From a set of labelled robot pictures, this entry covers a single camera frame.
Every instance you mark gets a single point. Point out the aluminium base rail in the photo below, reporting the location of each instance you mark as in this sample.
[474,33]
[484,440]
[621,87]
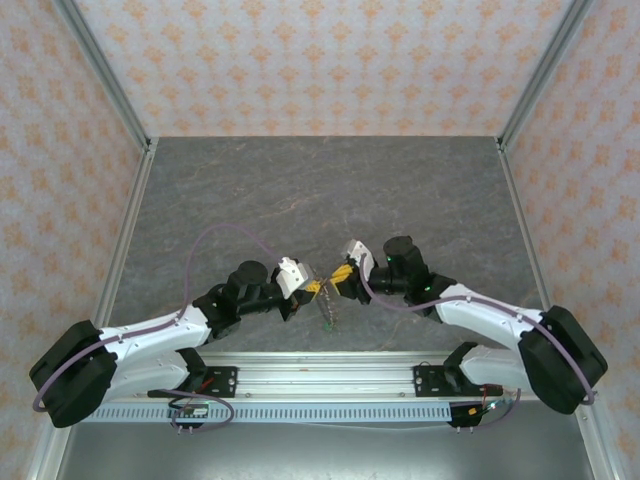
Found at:
[325,375]

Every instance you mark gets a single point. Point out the aluminium frame post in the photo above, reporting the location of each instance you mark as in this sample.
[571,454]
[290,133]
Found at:
[105,70]
[542,70]

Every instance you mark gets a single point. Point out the aluminium table edge rail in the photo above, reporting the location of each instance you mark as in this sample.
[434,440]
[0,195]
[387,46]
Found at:
[521,215]
[137,195]

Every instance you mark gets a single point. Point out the small controller board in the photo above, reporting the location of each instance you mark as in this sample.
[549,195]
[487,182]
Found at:
[487,407]
[192,411]

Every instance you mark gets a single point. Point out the aluminium lower frame rail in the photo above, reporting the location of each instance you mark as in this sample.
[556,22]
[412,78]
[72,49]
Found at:
[45,472]
[602,472]

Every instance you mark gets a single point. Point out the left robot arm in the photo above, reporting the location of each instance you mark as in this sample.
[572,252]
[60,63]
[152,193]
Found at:
[150,332]

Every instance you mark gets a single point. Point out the grey metal shelf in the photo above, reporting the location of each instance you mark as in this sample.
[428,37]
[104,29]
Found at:
[325,455]

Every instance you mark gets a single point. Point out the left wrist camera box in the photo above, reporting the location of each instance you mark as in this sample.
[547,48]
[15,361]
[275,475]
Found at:
[295,277]

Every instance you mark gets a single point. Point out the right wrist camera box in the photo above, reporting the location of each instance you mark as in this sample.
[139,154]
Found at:
[356,252]

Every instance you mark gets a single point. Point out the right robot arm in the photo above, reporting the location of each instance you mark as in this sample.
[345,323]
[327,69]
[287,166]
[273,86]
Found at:
[485,320]

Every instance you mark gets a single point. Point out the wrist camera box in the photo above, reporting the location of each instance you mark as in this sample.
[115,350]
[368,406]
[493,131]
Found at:
[356,252]
[295,277]

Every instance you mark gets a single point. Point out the metal band keyring with rings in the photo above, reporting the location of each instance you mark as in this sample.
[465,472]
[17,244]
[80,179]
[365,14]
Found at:
[327,310]

